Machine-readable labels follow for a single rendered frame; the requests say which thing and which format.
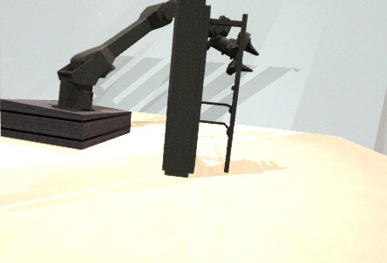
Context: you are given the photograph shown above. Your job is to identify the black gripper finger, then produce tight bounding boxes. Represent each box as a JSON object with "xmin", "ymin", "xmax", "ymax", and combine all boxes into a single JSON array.
[
  {"xmin": 245, "ymin": 38, "xmax": 259, "ymax": 56},
  {"xmin": 241, "ymin": 64, "xmax": 253, "ymax": 72}
]

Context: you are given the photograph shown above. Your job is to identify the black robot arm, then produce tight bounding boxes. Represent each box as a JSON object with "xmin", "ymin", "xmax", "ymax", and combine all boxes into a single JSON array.
[{"xmin": 52, "ymin": 0, "xmax": 232, "ymax": 111}]

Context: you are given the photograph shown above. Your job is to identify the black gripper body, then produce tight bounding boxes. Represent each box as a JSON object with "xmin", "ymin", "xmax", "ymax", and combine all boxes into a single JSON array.
[{"xmin": 221, "ymin": 32, "xmax": 251, "ymax": 76}]

